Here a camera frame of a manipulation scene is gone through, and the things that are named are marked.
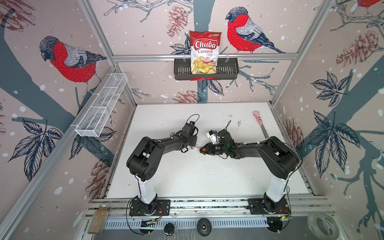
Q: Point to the orange black screwdriver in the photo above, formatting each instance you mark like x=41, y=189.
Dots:
x=201, y=149

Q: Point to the white mesh wall shelf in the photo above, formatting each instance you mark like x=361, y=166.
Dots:
x=98, y=113

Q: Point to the black round speaker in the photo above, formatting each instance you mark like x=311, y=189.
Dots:
x=204, y=227

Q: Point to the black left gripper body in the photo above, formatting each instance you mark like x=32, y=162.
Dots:
x=192, y=141

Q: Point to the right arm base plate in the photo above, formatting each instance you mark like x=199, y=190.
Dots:
x=267, y=206

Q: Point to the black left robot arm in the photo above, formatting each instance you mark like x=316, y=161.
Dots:
x=146, y=157

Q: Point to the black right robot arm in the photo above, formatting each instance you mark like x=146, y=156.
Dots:
x=278, y=157

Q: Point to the clear tape roll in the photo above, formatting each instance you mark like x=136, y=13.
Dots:
x=323, y=226

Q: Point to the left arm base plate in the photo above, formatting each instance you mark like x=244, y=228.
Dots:
x=156, y=208

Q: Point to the black wire basket shelf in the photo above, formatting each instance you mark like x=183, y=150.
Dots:
x=226, y=70

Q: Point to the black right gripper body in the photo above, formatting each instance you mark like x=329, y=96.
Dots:
x=218, y=149

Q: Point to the pink handled knife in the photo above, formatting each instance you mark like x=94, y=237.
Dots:
x=260, y=122

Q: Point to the glass jar with grains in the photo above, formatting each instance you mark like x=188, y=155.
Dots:
x=99, y=219

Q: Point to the black round cap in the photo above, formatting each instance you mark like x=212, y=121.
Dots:
x=169, y=229

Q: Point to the Chuba cassava chips bag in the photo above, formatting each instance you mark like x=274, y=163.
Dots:
x=204, y=52

